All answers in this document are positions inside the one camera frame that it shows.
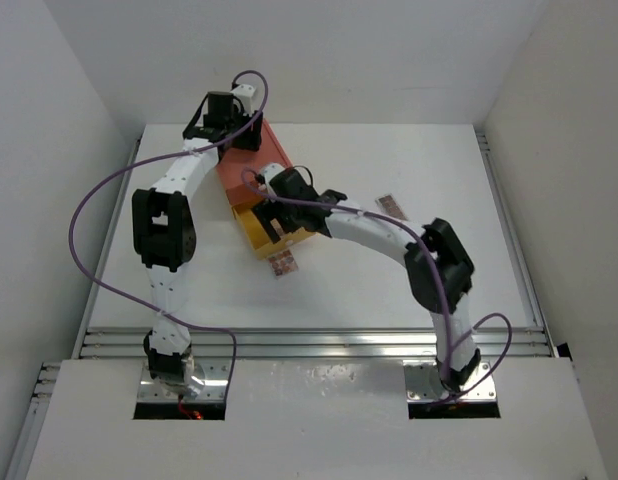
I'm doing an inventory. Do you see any round-pan eyeshadow palette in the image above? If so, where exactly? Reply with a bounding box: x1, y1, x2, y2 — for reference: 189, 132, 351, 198
267, 250, 298, 278

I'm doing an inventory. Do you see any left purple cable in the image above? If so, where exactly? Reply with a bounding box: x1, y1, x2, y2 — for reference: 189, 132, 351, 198
67, 70, 270, 401

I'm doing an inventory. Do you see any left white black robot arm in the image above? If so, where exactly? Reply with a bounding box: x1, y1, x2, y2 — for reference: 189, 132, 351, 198
132, 84, 262, 399

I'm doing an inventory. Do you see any aluminium rail frame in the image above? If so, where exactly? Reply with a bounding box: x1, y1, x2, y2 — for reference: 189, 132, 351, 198
3, 132, 573, 480

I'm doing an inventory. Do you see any long brown eyeshadow palette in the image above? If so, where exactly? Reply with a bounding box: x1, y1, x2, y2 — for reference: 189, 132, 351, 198
375, 194, 407, 221

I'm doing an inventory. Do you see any metal base plate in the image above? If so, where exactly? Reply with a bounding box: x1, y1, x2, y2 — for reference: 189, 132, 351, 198
405, 360, 498, 402
137, 361, 229, 405

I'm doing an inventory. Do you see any white front cover panel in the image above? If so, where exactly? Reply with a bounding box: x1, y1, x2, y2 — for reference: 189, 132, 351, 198
28, 358, 606, 479

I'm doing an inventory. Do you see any purple cable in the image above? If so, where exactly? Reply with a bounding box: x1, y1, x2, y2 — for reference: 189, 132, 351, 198
67, 70, 270, 401
240, 167, 513, 404

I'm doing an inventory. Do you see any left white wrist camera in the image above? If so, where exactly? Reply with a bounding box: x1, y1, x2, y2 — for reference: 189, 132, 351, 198
230, 84, 257, 116

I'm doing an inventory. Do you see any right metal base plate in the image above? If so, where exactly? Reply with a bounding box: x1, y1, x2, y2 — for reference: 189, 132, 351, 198
405, 360, 498, 402

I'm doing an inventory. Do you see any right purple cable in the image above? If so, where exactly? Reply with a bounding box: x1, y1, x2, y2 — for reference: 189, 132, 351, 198
240, 167, 513, 404

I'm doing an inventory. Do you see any orange drawer box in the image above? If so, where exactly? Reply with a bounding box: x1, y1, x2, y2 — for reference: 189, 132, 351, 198
216, 120, 292, 207

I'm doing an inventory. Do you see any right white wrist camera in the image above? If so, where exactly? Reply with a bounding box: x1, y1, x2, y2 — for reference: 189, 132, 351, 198
257, 162, 286, 195

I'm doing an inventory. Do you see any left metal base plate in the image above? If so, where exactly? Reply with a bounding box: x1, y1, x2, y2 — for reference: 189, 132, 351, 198
137, 361, 229, 405

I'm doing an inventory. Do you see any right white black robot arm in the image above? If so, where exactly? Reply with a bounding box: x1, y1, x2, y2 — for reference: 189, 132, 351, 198
242, 163, 480, 393

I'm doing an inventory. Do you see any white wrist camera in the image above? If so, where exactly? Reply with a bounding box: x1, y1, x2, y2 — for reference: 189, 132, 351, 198
257, 162, 286, 195
230, 84, 257, 116

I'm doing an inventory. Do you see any yellow drawer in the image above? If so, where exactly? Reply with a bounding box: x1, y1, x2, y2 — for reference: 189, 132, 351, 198
232, 201, 313, 260

